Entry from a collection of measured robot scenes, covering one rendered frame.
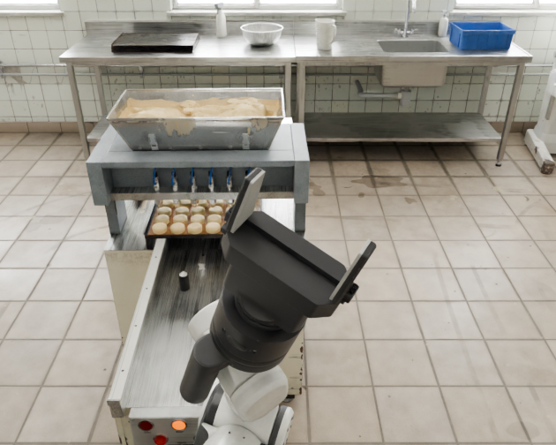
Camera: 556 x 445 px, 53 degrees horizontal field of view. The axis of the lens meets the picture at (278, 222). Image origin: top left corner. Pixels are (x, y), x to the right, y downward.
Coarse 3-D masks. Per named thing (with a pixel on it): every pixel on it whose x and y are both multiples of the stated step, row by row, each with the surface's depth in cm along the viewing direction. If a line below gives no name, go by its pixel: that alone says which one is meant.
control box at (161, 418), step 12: (132, 408) 136; (144, 408) 136; (156, 408) 136; (168, 408) 136; (180, 408) 136; (192, 408) 136; (132, 420) 134; (144, 420) 134; (156, 420) 135; (168, 420) 135; (180, 420) 134; (192, 420) 135; (132, 432) 137; (144, 432) 137; (156, 432) 137; (168, 432) 137; (180, 432) 137; (192, 432) 137; (144, 444) 139; (156, 444) 139; (168, 444) 139; (180, 444) 139; (192, 444) 139
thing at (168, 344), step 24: (168, 264) 188; (192, 264) 188; (216, 264) 188; (168, 288) 177; (192, 288) 177; (216, 288) 177; (168, 312) 167; (192, 312) 167; (168, 336) 158; (144, 360) 150; (168, 360) 150; (144, 384) 143; (168, 384) 143; (120, 432) 141
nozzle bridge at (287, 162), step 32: (288, 128) 202; (96, 160) 178; (128, 160) 178; (160, 160) 178; (192, 160) 178; (224, 160) 178; (256, 160) 178; (288, 160) 178; (96, 192) 183; (128, 192) 187; (160, 192) 187; (192, 192) 188; (224, 192) 188; (288, 192) 188
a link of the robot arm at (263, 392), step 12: (264, 372) 59; (276, 372) 60; (252, 384) 58; (264, 384) 58; (276, 384) 59; (228, 396) 68; (240, 396) 59; (252, 396) 58; (264, 396) 59; (276, 396) 63; (240, 408) 59; (252, 408) 60; (264, 408) 64; (252, 420) 65
